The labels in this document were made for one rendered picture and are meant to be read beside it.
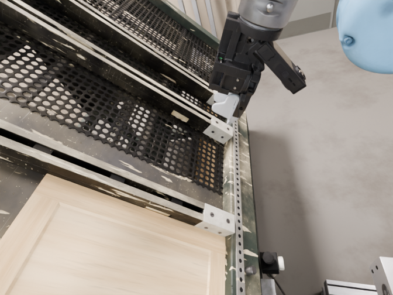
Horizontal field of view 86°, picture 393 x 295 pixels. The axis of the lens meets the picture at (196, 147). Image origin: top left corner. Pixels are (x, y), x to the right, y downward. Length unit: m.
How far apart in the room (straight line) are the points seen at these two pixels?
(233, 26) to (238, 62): 0.06
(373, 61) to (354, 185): 1.81
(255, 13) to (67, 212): 0.56
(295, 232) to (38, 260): 1.51
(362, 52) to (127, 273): 0.59
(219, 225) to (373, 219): 1.34
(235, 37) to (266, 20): 0.05
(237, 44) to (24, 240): 0.56
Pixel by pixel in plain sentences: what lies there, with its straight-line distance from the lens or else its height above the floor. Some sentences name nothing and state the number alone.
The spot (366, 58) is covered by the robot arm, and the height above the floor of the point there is 1.53.
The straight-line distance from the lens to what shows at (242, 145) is 1.06.
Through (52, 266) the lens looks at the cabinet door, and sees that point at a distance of 0.59.
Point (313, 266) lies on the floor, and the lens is 1.69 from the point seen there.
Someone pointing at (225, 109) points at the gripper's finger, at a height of 1.36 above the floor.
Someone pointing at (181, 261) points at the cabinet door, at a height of 1.01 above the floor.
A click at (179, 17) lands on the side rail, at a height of 1.24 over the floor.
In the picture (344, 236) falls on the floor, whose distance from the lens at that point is 1.79.
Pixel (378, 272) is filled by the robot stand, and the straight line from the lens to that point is 0.72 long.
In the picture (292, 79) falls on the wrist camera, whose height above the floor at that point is 1.41.
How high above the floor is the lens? 1.62
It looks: 44 degrees down
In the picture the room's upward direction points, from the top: 24 degrees counter-clockwise
